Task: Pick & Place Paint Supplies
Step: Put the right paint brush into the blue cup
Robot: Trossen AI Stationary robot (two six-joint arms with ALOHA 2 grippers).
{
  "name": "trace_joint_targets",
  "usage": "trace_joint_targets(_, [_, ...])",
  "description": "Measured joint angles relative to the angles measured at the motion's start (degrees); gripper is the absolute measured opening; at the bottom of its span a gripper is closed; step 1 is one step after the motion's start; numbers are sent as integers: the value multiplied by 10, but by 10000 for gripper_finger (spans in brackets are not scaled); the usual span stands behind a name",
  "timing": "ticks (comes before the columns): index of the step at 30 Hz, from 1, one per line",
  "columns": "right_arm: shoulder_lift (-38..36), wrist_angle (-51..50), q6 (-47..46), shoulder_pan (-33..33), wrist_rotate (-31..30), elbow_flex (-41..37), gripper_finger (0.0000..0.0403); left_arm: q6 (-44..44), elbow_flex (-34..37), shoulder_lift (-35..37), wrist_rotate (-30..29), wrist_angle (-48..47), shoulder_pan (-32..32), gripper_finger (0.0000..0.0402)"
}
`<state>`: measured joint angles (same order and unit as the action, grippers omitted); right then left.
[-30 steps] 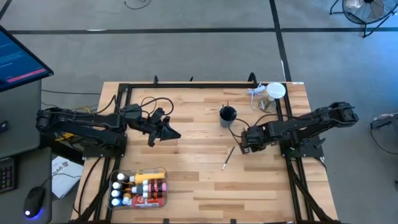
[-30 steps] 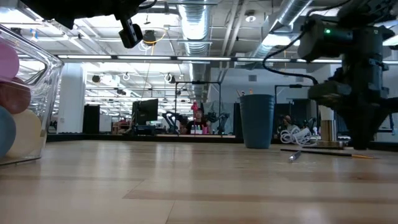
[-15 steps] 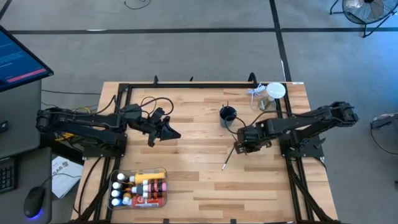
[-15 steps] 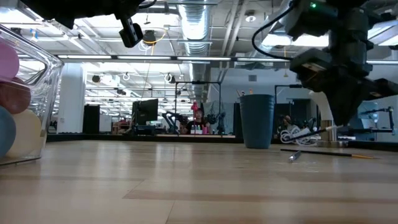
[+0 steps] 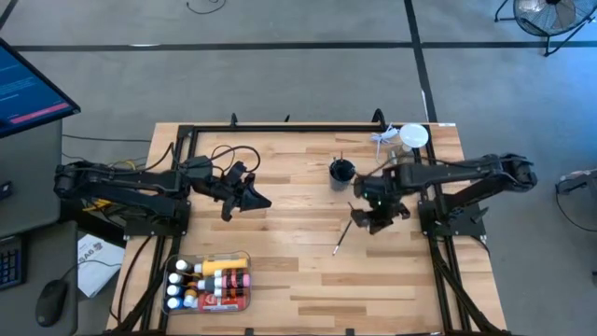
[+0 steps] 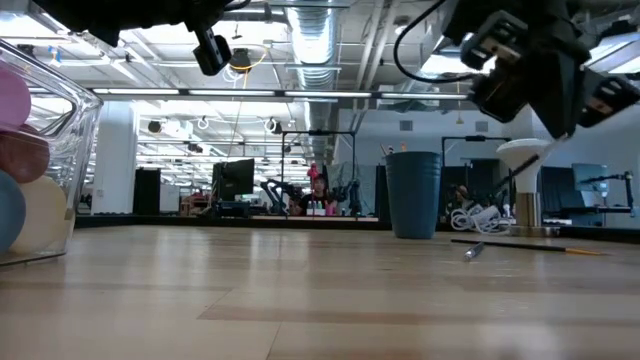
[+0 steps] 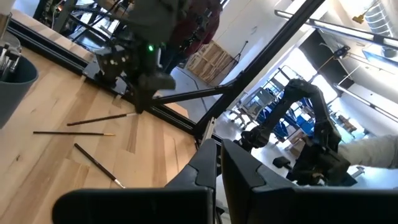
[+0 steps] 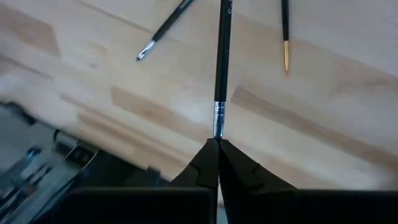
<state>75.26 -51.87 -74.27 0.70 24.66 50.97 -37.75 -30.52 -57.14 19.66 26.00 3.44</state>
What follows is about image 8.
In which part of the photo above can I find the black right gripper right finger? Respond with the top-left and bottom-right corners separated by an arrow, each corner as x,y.
218,139 -> 398,224

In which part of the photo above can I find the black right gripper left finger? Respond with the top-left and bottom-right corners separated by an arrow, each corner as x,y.
34,138 -> 220,224

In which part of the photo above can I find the black makeup pencil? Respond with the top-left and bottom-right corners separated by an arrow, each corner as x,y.
213,0 -> 233,141

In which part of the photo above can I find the black paintbrush gold ferrule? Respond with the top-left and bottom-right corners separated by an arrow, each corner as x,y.
280,0 -> 290,77

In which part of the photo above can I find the black paintbrush silver ferrule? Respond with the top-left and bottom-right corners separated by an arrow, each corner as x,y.
136,0 -> 195,62

